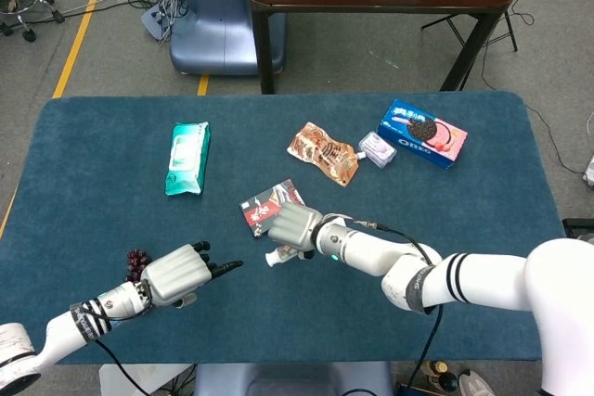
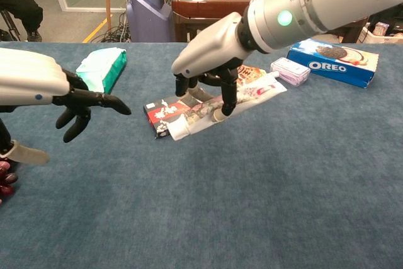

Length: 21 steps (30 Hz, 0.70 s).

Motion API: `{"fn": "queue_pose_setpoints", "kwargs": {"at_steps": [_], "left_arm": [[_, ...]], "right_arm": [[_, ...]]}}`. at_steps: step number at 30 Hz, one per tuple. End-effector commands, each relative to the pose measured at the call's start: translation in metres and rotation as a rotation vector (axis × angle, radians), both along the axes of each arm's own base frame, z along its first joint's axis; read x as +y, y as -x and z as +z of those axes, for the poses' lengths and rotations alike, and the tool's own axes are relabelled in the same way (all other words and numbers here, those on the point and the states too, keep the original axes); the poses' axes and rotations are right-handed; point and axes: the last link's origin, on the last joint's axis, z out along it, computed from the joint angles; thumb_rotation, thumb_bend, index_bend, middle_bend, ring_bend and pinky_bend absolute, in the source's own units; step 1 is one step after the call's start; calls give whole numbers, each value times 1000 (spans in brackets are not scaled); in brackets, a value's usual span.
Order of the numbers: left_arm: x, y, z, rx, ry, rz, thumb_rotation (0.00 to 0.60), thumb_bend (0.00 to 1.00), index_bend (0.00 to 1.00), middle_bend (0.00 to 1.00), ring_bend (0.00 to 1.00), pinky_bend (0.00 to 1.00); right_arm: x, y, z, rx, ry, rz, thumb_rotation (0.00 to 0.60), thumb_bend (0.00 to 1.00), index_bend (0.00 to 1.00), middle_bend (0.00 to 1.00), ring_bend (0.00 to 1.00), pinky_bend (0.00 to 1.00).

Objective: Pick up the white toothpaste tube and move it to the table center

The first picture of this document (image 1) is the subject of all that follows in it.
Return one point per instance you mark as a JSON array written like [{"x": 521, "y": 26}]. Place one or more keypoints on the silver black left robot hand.
[{"x": 178, "y": 273}]

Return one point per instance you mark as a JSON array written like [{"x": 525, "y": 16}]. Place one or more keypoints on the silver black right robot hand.
[{"x": 292, "y": 224}]

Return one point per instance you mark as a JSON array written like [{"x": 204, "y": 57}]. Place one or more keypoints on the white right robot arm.
[{"x": 487, "y": 280}]

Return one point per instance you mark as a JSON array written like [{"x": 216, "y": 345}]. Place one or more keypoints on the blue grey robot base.
[{"x": 292, "y": 379}]

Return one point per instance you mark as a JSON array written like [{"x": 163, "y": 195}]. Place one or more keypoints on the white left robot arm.
[{"x": 69, "y": 328}]

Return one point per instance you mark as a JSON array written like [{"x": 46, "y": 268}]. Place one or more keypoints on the black red card box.
[{"x": 260, "y": 210}]

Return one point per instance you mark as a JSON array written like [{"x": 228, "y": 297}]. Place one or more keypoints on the dark red grape bunch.
[{"x": 138, "y": 261}]

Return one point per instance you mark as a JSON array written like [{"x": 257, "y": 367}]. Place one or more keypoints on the orange spout pouch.
[{"x": 325, "y": 152}]

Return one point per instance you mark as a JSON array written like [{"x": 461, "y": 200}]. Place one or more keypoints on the blue table mat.
[{"x": 297, "y": 322}]

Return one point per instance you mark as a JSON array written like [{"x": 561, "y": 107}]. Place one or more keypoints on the white floor box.
[{"x": 153, "y": 379}]

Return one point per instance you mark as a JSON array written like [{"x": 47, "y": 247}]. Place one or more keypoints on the green wet wipes pack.
[{"x": 186, "y": 159}]

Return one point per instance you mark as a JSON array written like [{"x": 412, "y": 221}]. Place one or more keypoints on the small lilac plastic box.
[{"x": 378, "y": 149}]

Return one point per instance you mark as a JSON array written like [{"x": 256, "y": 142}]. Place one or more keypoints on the blue Oreo cookie box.
[{"x": 420, "y": 134}]

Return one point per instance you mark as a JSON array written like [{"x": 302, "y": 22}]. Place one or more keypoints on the dark glass bottles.
[{"x": 438, "y": 375}]

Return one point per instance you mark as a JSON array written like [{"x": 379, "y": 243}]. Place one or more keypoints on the blue grey machine column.
[{"x": 209, "y": 20}]

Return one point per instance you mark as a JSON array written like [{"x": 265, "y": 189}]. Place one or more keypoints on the white sneaker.
[{"x": 478, "y": 384}]

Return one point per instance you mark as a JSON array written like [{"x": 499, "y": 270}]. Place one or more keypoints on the black tripod stand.
[{"x": 510, "y": 29}]

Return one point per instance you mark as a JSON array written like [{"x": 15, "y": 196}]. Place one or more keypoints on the chrome wheeled stool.
[{"x": 21, "y": 20}]

